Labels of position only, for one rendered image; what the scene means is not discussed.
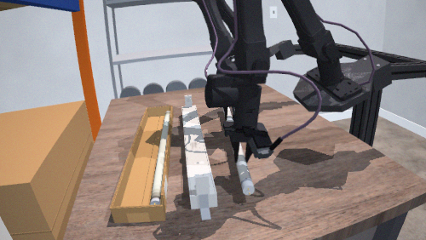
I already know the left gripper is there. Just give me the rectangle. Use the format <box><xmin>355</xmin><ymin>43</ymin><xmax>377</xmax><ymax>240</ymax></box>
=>
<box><xmin>223</xmin><ymin>106</ymin><xmax>273</xmax><ymax>163</ymax></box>

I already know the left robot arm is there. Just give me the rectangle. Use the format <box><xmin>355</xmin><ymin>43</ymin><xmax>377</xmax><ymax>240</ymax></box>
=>
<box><xmin>204</xmin><ymin>0</ymin><xmax>363</xmax><ymax>159</ymax></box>

